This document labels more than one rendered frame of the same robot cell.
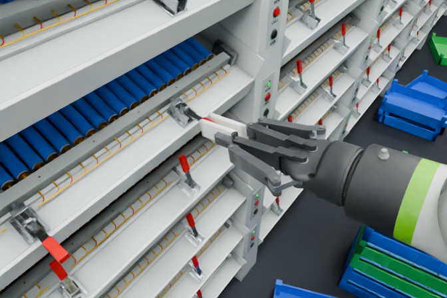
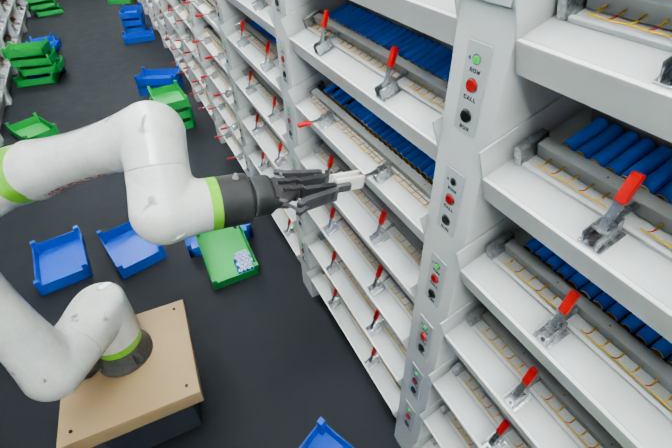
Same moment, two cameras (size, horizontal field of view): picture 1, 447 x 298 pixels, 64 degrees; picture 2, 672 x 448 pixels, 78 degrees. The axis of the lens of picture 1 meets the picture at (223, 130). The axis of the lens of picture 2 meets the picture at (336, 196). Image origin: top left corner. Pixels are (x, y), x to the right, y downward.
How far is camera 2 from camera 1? 92 cm
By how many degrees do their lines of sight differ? 80
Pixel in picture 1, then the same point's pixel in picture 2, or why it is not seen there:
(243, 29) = not seen: hidden behind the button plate
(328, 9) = (618, 400)
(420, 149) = not seen: outside the picture
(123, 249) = (345, 201)
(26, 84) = (330, 62)
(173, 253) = (368, 272)
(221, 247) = (393, 357)
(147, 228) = (354, 213)
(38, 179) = (342, 115)
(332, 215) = not seen: outside the picture
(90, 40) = (356, 71)
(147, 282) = (352, 254)
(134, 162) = (351, 154)
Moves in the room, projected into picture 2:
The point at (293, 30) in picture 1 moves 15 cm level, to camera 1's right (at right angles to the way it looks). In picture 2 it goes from (523, 300) to (514, 391)
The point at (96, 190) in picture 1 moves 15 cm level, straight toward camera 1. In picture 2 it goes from (338, 141) to (276, 146)
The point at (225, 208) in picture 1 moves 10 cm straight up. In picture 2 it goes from (398, 321) to (401, 296)
